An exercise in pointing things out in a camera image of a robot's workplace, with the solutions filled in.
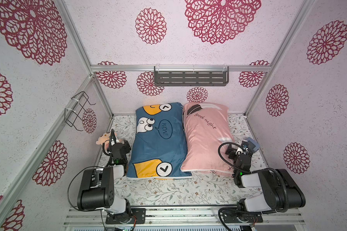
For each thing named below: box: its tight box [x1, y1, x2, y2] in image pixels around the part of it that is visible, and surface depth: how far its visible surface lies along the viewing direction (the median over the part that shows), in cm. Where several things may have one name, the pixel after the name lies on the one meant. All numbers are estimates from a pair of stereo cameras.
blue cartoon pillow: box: [126, 102, 192, 180], surface depth 94 cm
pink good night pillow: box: [180, 102, 235, 176], surface depth 91 cm
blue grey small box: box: [246, 136, 261, 153], surface depth 102 cm
